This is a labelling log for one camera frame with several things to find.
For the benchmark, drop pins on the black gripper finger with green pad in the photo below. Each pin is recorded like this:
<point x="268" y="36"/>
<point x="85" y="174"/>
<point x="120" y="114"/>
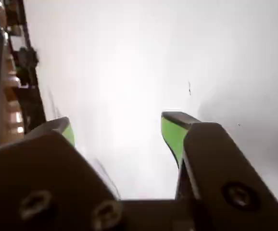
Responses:
<point x="33" y="173"/>
<point x="225" y="173"/>

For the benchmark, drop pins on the black desk clamp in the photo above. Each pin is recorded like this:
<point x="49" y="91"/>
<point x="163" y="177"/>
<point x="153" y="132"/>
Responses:
<point x="28" y="59"/>

